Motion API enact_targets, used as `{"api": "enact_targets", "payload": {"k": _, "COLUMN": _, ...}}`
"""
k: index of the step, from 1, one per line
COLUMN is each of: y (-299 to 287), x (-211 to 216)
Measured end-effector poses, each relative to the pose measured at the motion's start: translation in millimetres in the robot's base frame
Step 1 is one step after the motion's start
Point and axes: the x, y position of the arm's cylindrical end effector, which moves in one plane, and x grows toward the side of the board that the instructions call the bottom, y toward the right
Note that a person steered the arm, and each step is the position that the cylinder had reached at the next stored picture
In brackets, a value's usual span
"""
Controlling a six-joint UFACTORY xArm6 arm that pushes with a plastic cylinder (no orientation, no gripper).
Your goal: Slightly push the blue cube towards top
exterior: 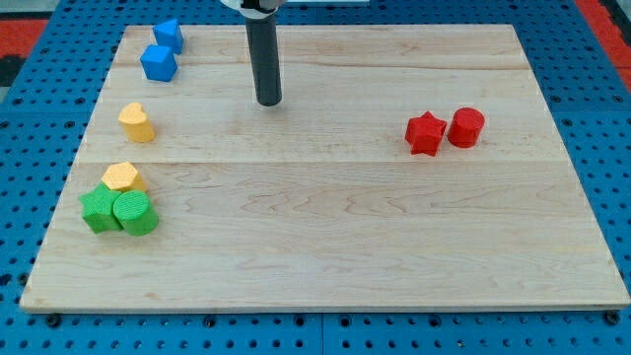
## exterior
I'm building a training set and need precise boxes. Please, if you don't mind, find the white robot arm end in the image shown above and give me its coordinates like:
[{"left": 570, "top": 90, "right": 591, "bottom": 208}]
[{"left": 221, "top": 0, "right": 286, "bottom": 20}]

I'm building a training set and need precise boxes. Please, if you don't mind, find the blue cube block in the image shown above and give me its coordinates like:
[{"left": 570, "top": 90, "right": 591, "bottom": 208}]
[{"left": 140, "top": 44, "right": 177, "bottom": 82}]

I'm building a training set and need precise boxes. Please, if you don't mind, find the light wooden board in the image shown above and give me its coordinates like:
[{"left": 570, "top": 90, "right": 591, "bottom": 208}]
[{"left": 21, "top": 25, "right": 630, "bottom": 314}]

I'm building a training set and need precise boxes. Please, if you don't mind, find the red star block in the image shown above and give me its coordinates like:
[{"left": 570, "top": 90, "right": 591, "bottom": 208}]
[{"left": 405, "top": 111, "right": 447, "bottom": 157}]

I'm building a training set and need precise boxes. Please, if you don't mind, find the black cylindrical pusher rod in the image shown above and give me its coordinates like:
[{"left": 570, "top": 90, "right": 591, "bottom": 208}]
[{"left": 245, "top": 15, "right": 282, "bottom": 107}]

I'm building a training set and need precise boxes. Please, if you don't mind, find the red cylinder block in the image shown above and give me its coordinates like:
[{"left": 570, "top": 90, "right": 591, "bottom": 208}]
[{"left": 448, "top": 107, "right": 485, "bottom": 148}]

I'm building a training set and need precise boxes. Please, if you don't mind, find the green cylinder block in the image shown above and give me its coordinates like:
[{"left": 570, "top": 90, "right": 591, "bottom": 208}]
[{"left": 112, "top": 190, "right": 159, "bottom": 237}]

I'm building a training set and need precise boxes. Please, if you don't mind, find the yellow heart block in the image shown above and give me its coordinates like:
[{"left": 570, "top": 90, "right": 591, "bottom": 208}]
[{"left": 118, "top": 103, "right": 156, "bottom": 143}]

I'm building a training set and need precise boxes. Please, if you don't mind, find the yellow hexagon block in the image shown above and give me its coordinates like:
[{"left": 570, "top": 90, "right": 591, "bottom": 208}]
[{"left": 101, "top": 162, "right": 148, "bottom": 192}]

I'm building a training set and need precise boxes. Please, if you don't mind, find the blue triangular prism block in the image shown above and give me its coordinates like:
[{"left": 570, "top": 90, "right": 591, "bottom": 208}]
[{"left": 153, "top": 19, "right": 184, "bottom": 54}]

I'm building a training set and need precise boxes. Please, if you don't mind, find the green star block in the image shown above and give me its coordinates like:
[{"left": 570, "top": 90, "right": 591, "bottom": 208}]
[{"left": 79, "top": 182, "right": 122, "bottom": 234}]

